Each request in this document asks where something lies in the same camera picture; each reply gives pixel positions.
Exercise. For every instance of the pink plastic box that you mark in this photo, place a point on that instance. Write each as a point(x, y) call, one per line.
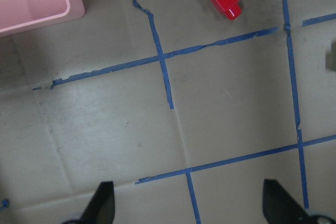
point(22, 15)

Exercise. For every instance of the red toy block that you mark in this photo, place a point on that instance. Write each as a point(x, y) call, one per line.
point(230, 8)

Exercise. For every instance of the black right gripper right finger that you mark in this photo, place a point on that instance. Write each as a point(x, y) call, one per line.
point(278, 206)

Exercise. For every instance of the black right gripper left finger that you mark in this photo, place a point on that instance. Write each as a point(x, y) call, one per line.
point(101, 207)

